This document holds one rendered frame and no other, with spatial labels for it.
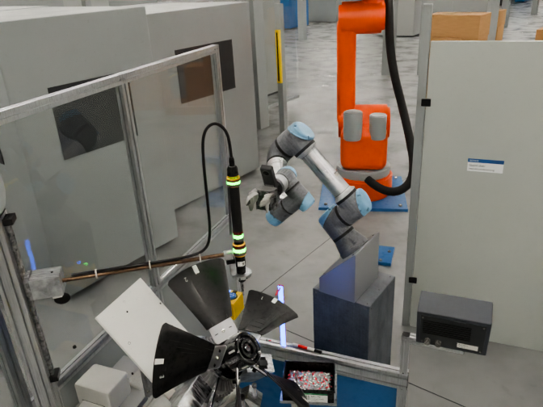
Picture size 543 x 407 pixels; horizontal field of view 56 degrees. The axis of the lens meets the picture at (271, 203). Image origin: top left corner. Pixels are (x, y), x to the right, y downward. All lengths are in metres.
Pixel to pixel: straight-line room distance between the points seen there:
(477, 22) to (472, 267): 6.24
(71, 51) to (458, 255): 3.11
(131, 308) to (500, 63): 2.32
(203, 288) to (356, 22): 4.02
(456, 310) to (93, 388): 1.42
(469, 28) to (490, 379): 6.74
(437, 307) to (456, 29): 7.73
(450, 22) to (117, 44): 6.36
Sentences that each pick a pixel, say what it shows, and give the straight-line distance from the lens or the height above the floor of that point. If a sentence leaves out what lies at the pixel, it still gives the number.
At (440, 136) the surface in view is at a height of 1.44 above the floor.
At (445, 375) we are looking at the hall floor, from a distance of 3.63.
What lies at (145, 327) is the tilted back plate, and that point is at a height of 1.25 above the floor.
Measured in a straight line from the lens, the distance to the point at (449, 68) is 3.20.
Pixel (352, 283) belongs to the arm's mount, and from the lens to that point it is 2.38.
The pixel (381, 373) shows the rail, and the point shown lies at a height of 0.84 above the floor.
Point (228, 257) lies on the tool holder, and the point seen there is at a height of 1.54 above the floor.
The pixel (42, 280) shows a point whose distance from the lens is 1.75.
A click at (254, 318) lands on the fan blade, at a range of 2.03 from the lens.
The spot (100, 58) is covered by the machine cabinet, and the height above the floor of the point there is 1.86.
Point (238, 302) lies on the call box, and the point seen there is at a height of 1.05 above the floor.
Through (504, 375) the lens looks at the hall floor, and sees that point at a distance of 3.74.
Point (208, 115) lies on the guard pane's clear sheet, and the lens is 2.96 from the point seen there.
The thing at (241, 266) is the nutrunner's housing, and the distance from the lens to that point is 1.76.
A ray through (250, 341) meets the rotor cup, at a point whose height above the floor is 1.23.
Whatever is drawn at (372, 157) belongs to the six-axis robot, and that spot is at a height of 0.54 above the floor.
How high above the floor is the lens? 2.41
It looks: 24 degrees down
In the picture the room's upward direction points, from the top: 3 degrees counter-clockwise
